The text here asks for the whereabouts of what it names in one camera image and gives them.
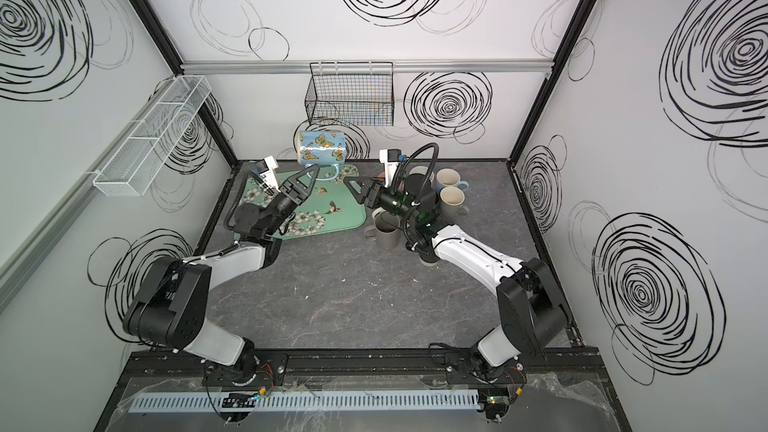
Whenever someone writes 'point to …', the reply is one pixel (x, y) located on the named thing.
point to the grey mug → (385, 230)
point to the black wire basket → (353, 93)
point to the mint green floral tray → (333, 205)
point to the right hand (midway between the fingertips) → (346, 181)
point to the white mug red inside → (377, 211)
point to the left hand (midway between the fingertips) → (321, 171)
